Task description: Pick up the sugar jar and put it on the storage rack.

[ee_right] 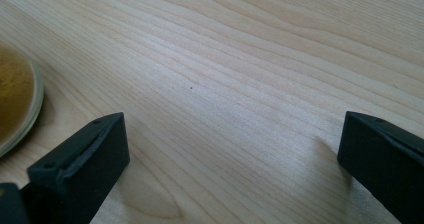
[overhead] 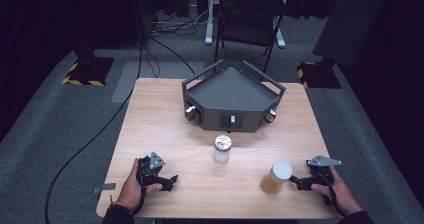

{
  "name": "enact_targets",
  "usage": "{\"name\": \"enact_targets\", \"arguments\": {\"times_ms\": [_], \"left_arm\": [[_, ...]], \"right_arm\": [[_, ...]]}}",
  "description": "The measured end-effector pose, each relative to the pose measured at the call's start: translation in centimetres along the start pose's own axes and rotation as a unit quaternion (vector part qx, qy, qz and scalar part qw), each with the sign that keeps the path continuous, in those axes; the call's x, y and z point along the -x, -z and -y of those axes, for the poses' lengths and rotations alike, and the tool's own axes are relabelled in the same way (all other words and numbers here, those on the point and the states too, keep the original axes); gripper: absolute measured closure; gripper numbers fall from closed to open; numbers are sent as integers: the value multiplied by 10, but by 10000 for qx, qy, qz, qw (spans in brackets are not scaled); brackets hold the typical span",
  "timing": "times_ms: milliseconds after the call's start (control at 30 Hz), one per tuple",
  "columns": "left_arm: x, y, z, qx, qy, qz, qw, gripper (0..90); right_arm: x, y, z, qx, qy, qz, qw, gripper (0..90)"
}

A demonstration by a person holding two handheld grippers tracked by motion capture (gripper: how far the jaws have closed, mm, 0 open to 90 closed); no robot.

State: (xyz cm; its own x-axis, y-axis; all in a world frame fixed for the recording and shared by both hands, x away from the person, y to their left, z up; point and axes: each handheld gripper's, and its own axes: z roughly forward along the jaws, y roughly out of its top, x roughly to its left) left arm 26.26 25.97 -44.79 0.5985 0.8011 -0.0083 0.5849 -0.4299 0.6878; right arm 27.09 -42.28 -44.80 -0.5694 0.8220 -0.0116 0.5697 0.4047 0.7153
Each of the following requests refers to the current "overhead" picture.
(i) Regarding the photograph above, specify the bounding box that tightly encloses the person's left hand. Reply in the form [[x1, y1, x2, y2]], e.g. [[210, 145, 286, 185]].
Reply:
[[115, 157, 164, 212]]

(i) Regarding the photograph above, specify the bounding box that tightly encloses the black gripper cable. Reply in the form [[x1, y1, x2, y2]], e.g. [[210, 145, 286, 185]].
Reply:
[[318, 171, 348, 218], [132, 170, 148, 217]]

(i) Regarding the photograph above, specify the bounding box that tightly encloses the amber jar with white lid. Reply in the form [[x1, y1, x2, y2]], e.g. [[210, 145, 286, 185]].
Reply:
[[260, 160, 294, 195]]

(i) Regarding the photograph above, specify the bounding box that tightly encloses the long black floor cable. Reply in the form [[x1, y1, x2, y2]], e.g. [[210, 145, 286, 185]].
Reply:
[[44, 43, 145, 224]]

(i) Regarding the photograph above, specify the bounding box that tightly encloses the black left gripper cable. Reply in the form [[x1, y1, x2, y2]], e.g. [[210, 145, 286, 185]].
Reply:
[[132, 170, 148, 217]]

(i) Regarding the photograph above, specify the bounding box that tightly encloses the person's right hand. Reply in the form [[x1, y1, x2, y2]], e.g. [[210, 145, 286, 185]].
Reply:
[[310, 165, 364, 217]]

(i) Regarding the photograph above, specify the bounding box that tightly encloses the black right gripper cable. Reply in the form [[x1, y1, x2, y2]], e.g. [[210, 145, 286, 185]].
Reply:
[[318, 171, 348, 218]]

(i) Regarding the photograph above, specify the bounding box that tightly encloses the grey corner shelf rack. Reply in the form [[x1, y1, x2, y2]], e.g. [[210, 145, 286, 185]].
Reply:
[[181, 58, 287, 134]]

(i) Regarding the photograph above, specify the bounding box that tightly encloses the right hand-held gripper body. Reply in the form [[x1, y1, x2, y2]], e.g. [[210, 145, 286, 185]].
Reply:
[[305, 154, 343, 190]]

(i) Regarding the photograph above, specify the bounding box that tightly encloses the black yellow-striped stand base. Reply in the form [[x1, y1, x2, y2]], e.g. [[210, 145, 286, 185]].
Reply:
[[61, 57, 115, 87], [296, 61, 342, 90]]

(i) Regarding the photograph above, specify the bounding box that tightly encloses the dark grey panel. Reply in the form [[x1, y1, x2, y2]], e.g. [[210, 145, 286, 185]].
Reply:
[[311, 0, 393, 68]]

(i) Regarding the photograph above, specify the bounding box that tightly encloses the dark stand pole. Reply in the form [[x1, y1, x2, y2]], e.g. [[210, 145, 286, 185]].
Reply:
[[128, 0, 158, 49]]

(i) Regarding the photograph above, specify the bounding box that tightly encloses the glass jar with silver lid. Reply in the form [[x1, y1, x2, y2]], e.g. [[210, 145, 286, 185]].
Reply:
[[213, 134, 233, 165]]

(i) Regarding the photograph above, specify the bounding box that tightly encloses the beaded bracelet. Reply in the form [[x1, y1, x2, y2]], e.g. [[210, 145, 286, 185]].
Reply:
[[109, 194, 135, 216]]

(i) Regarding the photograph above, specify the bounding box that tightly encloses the grey tape strip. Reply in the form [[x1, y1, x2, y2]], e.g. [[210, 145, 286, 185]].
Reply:
[[92, 182, 118, 195]]

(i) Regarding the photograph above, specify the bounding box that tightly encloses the black folding chair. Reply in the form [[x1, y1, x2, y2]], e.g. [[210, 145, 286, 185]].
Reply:
[[213, 0, 287, 74]]

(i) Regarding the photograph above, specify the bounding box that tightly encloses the thin black floor cable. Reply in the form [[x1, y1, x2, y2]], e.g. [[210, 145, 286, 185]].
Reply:
[[149, 36, 197, 76]]

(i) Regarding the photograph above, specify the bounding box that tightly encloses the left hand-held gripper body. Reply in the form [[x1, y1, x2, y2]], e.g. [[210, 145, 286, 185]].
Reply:
[[136, 151, 167, 189]]

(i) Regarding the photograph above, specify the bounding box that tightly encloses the tangle of cables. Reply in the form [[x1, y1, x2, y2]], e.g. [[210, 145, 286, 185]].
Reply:
[[151, 8, 210, 38]]

